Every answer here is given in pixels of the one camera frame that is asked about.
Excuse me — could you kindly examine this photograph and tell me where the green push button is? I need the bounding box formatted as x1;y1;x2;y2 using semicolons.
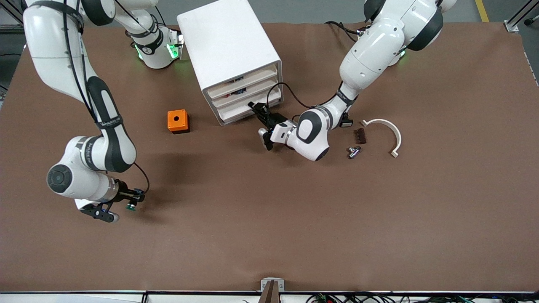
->
125;189;146;211

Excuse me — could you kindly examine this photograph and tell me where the aluminium frame profile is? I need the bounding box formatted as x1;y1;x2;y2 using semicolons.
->
504;0;539;33
0;0;27;34

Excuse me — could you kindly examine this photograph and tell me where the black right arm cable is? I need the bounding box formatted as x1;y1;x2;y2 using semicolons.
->
61;0;150;195

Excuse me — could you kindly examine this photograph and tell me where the orange button enclosure box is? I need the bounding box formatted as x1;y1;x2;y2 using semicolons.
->
167;109;190;134

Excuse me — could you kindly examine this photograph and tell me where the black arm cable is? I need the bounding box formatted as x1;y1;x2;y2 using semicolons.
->
61;0;150;195
266;82;320;110

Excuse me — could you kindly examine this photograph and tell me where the grey metal bracket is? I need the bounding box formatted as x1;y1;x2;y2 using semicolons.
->
261;278;285;292

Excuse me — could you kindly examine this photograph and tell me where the white curved plastic arc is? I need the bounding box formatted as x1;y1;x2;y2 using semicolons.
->
360;119;402;159

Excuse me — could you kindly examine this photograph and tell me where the brown table mat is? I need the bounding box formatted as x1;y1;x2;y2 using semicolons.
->
0;21;539;293

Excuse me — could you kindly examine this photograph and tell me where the brown tapered bar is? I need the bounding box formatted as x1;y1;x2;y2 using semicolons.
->
258;281;281;303

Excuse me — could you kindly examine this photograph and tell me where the black cable bundle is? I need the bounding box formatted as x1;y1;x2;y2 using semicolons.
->
305;292;539;303

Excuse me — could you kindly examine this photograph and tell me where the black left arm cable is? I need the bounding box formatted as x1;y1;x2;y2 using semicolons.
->
266;82;320;110

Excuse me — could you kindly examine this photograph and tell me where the black left base cable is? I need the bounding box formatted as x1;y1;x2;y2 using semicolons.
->
324;20;363;43

